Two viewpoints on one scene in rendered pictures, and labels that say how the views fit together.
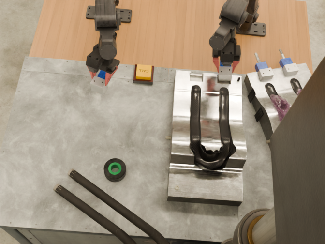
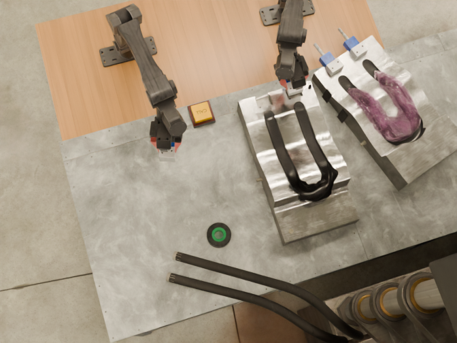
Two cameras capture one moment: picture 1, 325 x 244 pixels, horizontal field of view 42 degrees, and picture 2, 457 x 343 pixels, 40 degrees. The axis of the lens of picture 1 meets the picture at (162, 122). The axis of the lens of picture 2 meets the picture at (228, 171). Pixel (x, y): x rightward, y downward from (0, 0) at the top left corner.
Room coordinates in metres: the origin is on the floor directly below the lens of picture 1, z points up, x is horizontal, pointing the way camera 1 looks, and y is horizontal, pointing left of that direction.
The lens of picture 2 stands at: (0.20, 0.26, 2.89)
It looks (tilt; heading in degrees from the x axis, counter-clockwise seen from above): 75 degrees down; 339
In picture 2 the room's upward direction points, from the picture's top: 6 degrees clockwise
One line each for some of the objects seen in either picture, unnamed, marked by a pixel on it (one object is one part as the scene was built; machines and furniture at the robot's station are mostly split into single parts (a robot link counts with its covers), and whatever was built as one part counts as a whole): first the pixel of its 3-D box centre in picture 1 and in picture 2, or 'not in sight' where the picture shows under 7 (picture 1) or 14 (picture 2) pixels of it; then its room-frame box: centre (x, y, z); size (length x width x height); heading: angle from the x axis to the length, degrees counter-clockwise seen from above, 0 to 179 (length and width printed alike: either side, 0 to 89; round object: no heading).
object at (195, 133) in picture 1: (211, 123); (300, 150); (0.71, -0.18, 0.92); 0.35 x 0.16 x 0.09; 2
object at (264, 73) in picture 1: (260, 66); (325, 58); (1.03, -0.37, 0.86); 0.13 x 0.05 x 0.05; 19
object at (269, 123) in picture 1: (299, 121); (387, 109); (0.79, -0.52, 0.86); 0.50 x 0.26 x 0.11; 19
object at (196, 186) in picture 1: (206, 132); (297, 160); (0.69, -0.17, 0.87); 0.50 x 0.26 x 0.14; 2
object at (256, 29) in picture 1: (244, 22); (288, 6); (1.26, -0.31, 0.84); 0.20 x 0.07 x 0.08; 91
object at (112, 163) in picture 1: (115, 170); (218, 235); (0.52, 0.15, 0.82); 0.08 x 0.08 x 0.04
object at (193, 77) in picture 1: (196, 79); (263, 102); (0.92, -0.11, 0.87); 0.05 x 0.05 x 0.04; 2
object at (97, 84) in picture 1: (104, 75); (168, 139); (0.85, 0.23, 0.93); 0.13 x 0.05 x 0.05; 163
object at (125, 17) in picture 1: (108, 8); (126, 47); (1.25, 0.29, 0.84); 0.20 x 0.07 x 0.08; 91
